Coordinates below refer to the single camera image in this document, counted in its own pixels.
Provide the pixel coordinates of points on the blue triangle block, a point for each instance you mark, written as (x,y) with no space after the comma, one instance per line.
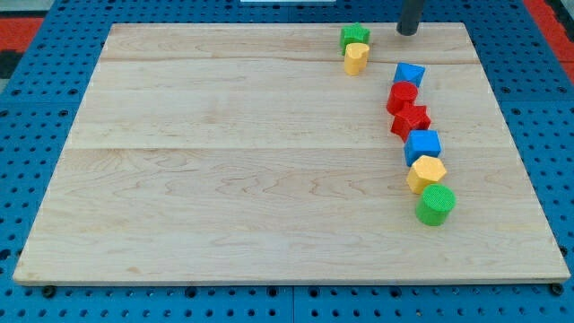
(406,72)

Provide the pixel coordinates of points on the light wooden board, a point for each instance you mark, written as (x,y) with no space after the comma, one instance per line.
(243,154)

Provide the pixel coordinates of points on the yellow heart block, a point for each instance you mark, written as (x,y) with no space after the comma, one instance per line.
(356,58)

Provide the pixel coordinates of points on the red cylinder block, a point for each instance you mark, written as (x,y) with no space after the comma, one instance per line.
(400,93)

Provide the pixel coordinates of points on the blue cube block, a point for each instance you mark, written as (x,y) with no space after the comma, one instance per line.
(419,143)

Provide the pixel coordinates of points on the red star block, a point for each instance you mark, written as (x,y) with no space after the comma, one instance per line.
(410,117)

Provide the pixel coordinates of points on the yellow hexagon block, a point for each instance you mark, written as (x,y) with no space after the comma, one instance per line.
(426,170)

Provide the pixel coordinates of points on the green star block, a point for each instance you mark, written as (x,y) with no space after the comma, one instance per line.
(353,33)

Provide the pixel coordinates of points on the green cylinder block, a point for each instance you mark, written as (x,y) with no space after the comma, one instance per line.
(435,204)

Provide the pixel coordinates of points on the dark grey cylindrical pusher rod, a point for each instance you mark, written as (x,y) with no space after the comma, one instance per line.
(409,19)

